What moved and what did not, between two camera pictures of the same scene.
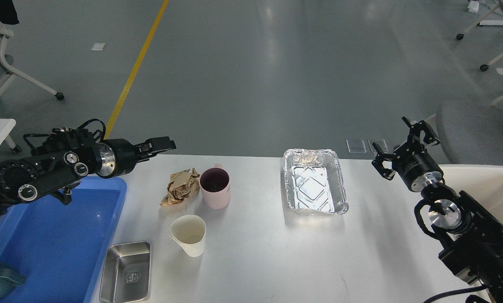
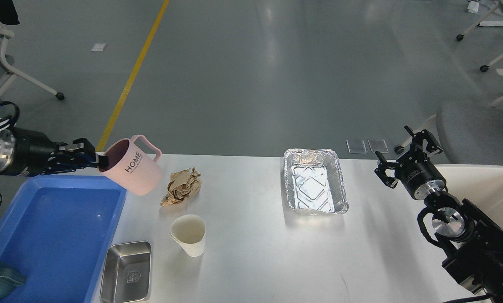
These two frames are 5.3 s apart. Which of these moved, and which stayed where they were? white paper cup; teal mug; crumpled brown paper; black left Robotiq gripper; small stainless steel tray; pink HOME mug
Moved: black left Robotiq gripper; pink HOME mug
Stayed: crumpled brown paper; teal mug; small stainless steel tray; white paper cup
